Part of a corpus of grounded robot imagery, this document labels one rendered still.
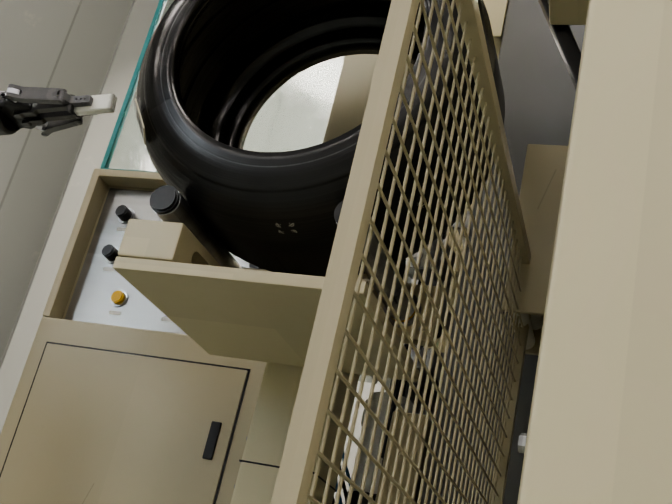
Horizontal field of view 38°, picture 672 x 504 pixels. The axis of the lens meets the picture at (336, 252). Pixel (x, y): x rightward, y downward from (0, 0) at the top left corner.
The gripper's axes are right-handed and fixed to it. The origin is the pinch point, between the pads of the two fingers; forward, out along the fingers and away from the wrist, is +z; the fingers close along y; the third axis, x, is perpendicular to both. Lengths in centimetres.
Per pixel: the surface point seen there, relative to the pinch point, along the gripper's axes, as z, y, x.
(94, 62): -176, 247, -210
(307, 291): 44, -9, 40
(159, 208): 21.4, -10.6, 26.8
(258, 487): 27, 26, 58
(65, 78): -187, 240, -196
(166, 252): 23.6, -10.5, 33.7
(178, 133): 22.8, -11.5, 15.0
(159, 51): 17.1, -11.5, -0.3
